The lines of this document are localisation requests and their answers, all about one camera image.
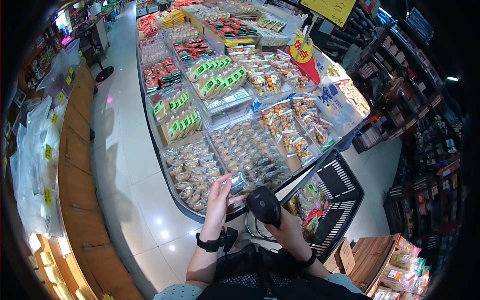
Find person's left hand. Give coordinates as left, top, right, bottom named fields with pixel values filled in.
left=200, top=172, right=248, bottom=241

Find person's right hand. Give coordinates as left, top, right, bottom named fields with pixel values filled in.
left=263, top=207, right=313, bottom=262

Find person's right fingers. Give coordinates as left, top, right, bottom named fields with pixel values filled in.
left=263, top=222, right=283, bottom=241

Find person's left fingers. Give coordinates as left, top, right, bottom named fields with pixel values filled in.
left=208, top=176, right=223, bottom=199

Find small clear snack packet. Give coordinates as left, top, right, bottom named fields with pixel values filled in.
left=224, top=171, right=250, bottom=196

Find black barcode scanner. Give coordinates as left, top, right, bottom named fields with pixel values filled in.
left=245, top=185, right=282, bottom=229

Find pile of packets in basket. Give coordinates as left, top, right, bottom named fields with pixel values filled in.
left=287, top=180, right=331, bottom=239

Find black wrist band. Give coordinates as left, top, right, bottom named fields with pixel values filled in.
left=295, top=248, right=317, bottom=269
left=196, top=226, right=239, bottom=253

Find person's body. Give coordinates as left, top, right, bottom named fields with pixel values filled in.
left=153, top=243, right=373, bottom=300

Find full snack display table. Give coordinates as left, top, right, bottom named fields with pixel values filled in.
left=136, top=0, right=372, bottom=225

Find black plastic shopping basket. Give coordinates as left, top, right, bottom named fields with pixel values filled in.
left=279, top=148, right=365, bottom=264

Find wooden crate with snack packets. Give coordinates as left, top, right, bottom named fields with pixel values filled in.
left=323, top=232, right=432, bottom=300

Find red and yellow sign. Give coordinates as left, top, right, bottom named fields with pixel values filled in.
left=286, top=35, right=324, bottom=86

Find wooden shelf with plastic bags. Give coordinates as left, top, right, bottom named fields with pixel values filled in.
left=0, top=37, right=145, bottom=300

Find black standing fan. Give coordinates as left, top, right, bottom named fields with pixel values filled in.
left=80, top=20, right=115, bottom=83

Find full shop shelf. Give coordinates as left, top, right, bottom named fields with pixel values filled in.
left=347, top=7, right=467, bottom=263

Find yellow hanging price sign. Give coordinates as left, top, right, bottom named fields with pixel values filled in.
left=299, top=0, right=358, bottom=29

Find chrome ring stand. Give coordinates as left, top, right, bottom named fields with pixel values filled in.
left=244, top=211, right=279, bottom=242

